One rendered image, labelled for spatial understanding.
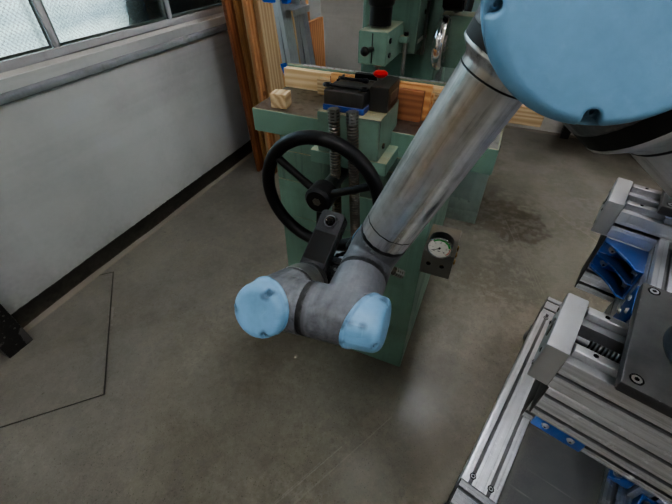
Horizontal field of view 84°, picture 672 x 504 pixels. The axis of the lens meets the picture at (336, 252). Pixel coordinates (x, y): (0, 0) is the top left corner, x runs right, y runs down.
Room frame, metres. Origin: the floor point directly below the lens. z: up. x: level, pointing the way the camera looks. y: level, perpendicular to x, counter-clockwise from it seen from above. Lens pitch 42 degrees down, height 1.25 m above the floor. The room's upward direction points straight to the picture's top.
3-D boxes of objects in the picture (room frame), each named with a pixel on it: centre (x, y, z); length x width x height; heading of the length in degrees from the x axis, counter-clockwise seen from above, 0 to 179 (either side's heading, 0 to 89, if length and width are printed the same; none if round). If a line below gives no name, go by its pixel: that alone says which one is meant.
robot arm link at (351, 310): (0.32, -0.02, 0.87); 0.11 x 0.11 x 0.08; 69
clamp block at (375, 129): (0.80, -0.05, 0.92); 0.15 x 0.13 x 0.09; 67
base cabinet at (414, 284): (1.10, -0.15, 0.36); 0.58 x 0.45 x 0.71; 157
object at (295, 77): (1.00, -0.13, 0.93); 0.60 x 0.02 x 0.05; 67
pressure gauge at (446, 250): (0.69, -0.26, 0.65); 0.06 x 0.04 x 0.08; 67
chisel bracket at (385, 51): (1.01, -0.11, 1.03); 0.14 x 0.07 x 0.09; 157
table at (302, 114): (0.88, -0.08, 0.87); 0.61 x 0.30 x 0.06; 67
